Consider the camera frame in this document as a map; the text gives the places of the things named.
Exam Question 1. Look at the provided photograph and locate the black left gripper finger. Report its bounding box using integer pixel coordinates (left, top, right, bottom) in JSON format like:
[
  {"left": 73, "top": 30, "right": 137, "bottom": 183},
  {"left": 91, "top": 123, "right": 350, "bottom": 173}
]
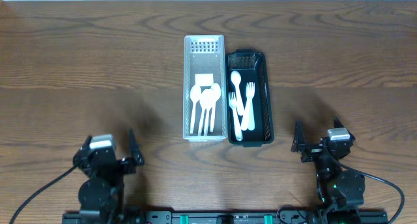
[
  {"left": 79, "top": 135, "right": 93, "bottom": 156},
  {"left": 128, "top": 128, "right": 145, "bottom": 166}
]

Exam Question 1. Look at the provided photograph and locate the cream plastic fork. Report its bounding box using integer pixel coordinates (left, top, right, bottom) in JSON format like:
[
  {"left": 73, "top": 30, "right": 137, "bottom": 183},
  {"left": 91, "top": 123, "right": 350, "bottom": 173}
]
[{"left": 241, "top": 82, "right": 255, "bottom": 131}]

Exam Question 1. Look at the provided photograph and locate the pink plastic fork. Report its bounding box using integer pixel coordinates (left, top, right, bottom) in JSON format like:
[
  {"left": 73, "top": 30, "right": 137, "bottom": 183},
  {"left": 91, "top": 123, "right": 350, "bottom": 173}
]
[{"left": 228, "top": 92, "right": 243, "bottom": 141}]

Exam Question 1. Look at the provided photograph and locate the white plastic spoon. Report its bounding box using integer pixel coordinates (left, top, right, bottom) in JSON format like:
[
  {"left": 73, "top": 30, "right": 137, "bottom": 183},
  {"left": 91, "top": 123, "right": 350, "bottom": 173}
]
[
  {"left": 198, "top": 89, "right": 209, "bottom": 136},
  {"left": 210, "top": 83, "right": 221, "bottom": 133},
  {"left": 190, "top": 85, "right": 201, "bottom": 134},
  {"left": 203, "top": 89, "right": 214, "bottom": 136}
]

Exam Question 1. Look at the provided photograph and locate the white plastic fork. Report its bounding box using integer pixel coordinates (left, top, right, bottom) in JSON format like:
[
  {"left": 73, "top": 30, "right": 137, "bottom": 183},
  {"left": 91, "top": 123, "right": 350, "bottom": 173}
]
[{"left": 230, "top": 70, "right": 244, "bottom": 116}]

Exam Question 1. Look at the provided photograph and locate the mint green plastic fork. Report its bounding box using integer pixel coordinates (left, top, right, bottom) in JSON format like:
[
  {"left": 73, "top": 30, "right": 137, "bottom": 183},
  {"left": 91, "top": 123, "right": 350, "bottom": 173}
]
[{"left": 248, "top": 102, "right": 255, "bottom": 131}]

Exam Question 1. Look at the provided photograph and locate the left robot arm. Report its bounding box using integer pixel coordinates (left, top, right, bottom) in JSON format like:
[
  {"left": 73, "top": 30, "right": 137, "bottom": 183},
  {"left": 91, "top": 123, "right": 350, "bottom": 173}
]
[{"left": 73, "top": 130, "right": 144, "bottom": 223}]

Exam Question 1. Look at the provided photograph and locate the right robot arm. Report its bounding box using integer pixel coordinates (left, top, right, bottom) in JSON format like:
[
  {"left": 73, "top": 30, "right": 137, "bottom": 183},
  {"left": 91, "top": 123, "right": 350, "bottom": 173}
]
[{"left": 291, "top": 118, "right": 365, "bottom": 223}]

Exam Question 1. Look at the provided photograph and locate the dark green perforated basket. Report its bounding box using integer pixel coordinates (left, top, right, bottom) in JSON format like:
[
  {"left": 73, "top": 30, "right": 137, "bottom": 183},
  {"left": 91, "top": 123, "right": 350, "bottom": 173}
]
[{"left": 226, "top": 49, "right": 274, "bottom": 147}]

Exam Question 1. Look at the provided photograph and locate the white label sticker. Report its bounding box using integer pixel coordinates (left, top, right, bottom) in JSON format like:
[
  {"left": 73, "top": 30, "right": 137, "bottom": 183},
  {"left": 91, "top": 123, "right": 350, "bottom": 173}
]
[{"left": 195, "top": 74, "right": 214, "bottom": 87}]

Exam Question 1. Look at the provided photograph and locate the clear perforated plastic basket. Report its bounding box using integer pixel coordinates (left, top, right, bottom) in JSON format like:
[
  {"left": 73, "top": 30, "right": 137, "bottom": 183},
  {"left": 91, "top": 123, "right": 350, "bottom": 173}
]
[{"left": 182, "top": 35, "right": 227, "bottom": 142}]

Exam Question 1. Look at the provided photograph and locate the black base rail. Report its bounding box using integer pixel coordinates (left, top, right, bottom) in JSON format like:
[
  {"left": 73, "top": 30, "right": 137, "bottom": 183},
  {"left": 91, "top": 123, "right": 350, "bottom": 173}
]
[{"left": 61, "top": 203, "right": 390, "bottom": 224}]

